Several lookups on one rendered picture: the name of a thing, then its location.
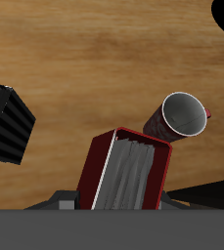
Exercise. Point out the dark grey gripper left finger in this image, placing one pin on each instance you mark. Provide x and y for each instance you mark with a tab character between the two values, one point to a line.
64	199

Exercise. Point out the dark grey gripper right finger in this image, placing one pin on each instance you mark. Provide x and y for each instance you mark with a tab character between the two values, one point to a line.
167	203

